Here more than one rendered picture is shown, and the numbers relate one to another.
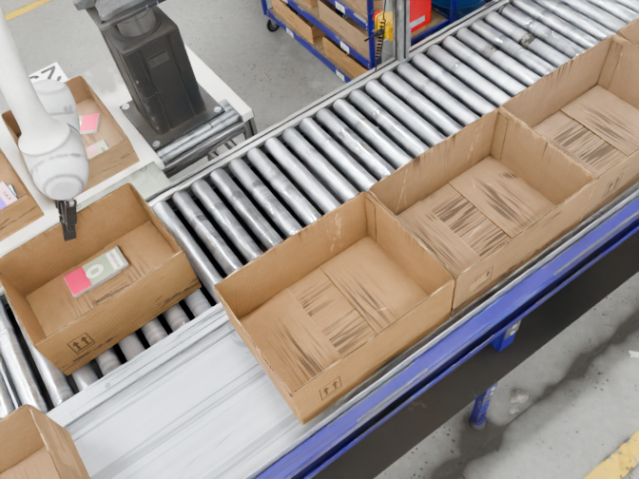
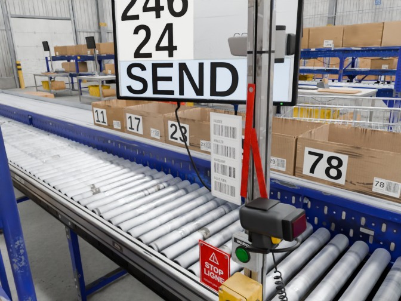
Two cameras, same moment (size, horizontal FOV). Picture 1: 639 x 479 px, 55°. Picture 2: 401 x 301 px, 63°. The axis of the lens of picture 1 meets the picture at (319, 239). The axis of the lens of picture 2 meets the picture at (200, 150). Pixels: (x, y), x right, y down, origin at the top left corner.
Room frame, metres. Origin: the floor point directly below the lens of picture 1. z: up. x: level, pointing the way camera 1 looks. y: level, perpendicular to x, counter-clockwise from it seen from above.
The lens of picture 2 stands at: (1.95, 0.18, 1.37)
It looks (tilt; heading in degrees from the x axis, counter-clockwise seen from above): 17 degrees down; 250
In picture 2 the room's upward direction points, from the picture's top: 2 degrees counter-clockwise
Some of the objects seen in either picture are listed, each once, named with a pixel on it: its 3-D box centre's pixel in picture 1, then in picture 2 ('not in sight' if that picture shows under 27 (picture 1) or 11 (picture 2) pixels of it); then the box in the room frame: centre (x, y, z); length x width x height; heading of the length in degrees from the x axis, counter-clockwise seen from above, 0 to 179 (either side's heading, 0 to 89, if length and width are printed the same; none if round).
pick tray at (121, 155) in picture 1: (68, 137); not in sight; (1.47, 0.71, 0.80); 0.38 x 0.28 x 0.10; 26
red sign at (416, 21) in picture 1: (412, 16); (224, 274); (1.68, -0.43, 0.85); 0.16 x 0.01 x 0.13; 116
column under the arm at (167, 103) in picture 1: (155, 70); not in sight; (1.57, 0.39, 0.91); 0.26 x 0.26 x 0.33; 27
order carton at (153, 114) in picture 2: not in sight; (161, 120); (1.50, -1.78, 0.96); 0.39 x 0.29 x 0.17; 116
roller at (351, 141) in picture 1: (368, 157); not in sight; (1.23, -0.19, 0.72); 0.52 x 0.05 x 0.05; 26
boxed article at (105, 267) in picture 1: (97, 272); not in sight; (0.97, 0.60, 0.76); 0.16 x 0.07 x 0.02; 116
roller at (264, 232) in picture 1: (259, 224); not in sight; (1.05, 0.16, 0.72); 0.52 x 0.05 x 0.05; 26
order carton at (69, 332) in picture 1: (99, 275); not in sight; (0.91, 0.56, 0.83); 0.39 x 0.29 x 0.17; 118
